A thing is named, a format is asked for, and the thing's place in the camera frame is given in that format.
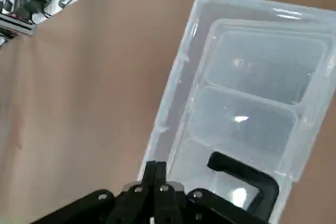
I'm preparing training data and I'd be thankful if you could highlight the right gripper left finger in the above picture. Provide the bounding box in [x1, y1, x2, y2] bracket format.
[33, 161, 158, 224]

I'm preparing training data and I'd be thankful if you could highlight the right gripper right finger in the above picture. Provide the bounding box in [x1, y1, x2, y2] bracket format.
[154, 161, 269, 224]

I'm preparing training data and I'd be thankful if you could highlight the clear plastic storage box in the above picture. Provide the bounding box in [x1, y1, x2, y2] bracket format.
[136, 0, 336, 224]

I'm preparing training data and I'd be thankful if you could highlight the black box handle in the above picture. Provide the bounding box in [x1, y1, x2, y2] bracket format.
[206, 151, 279, 222]

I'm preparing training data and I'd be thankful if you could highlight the aluminium frame beam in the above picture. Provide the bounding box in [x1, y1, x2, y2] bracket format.
[0, 13, 38, 36]

